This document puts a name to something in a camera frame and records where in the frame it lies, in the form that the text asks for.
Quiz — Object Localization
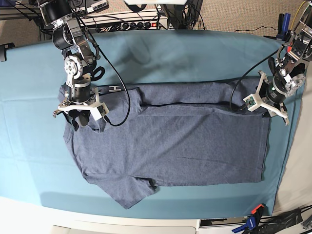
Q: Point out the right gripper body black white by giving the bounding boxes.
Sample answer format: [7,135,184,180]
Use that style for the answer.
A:
[53,84,103,118]

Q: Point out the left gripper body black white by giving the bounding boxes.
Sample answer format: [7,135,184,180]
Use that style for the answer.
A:
[258,71,288,114]

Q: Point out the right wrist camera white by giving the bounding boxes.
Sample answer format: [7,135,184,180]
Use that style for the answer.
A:
[90,103,109,121]

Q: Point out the black clamp left edge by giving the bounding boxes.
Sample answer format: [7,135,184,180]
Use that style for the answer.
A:
[0,42,15,62]

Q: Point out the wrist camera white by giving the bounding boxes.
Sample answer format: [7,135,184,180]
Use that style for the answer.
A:
[243,94,259,112]
[90,103,109,121]

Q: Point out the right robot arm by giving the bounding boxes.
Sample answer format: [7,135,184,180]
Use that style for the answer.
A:
[38,0,109,131]

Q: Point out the black camera cable left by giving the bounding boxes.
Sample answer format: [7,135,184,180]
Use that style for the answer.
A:
[229,55,278,113]

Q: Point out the blue clamp top right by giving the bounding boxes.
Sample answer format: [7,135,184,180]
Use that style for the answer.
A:
[276,13,291,41]

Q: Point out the black camera cable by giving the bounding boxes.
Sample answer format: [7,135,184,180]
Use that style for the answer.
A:
[78,14,131,127]
[229,55,278,113]

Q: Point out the white power strip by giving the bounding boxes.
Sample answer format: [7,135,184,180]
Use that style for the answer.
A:
[109,19,168,31]

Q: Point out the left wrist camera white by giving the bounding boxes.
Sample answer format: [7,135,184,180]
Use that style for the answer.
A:
[243,94,259,112]

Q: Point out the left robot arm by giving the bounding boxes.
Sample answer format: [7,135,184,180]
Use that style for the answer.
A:
[248,1,312,125]

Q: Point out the blue heathered T-shirt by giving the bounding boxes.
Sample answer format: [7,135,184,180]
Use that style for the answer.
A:
[63,82,271,209]

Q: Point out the black camera cable right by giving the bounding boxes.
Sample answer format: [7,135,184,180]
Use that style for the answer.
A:
[78,14,131,127]

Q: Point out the black bag bottom right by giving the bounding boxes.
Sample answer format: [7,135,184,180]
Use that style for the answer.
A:
[255,208,303,234]

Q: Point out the orange blue clamp bottom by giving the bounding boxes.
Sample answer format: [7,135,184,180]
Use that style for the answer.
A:
[232,204,265,234]

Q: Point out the yellow cable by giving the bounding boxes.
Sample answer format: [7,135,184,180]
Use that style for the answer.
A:
[291,0,307,31]

